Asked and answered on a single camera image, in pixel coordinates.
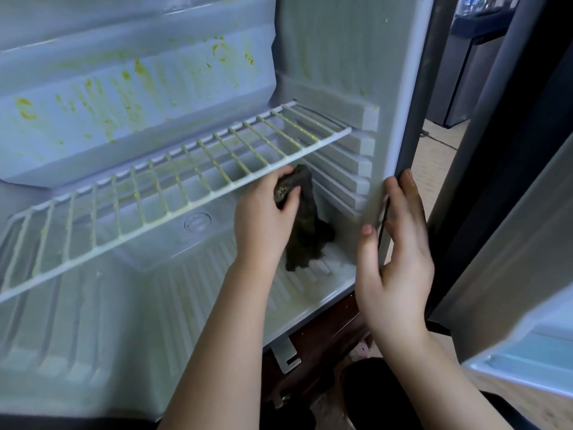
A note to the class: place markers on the person's left hand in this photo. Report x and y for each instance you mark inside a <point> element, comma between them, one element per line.
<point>261,224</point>

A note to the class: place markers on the person's right hand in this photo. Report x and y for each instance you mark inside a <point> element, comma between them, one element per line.
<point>394,277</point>

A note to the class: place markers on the person's dark trousers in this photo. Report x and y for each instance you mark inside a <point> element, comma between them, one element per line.
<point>376,398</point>

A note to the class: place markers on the grey mini fridge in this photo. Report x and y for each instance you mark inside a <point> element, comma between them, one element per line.
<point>134,336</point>

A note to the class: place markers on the dark cabinet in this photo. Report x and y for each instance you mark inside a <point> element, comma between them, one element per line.
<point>465,71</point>

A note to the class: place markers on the dark grey cloth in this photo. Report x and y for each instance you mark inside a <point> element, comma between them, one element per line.
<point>304,224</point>

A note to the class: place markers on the fridge door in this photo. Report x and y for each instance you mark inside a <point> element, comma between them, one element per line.
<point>515,273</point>

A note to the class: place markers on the person's left forearm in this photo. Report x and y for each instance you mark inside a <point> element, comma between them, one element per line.
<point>215,362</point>

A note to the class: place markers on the small clear water bottle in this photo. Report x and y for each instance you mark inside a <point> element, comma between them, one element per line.
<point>503,1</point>
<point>472,2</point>

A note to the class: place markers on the dark red wooden stand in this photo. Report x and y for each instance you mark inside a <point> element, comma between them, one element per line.
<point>309,349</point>

